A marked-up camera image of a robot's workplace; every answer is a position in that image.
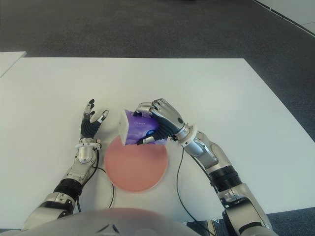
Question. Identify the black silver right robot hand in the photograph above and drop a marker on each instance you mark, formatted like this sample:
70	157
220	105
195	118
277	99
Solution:
169	118

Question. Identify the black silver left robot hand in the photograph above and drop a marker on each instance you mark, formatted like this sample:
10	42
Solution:
87	127

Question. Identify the purple tissue paper pack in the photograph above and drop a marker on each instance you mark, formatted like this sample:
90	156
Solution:
139	125

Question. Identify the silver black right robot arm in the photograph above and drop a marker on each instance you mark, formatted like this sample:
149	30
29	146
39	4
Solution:
216	162

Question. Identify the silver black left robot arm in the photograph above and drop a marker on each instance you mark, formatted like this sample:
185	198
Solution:
76	172

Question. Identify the round pink plate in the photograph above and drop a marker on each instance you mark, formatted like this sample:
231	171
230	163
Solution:
136	167

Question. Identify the neighbouring white table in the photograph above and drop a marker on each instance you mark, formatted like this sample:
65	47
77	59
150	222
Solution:
9	61

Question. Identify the grey robot torso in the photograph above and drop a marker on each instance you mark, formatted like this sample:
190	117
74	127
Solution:
128	222

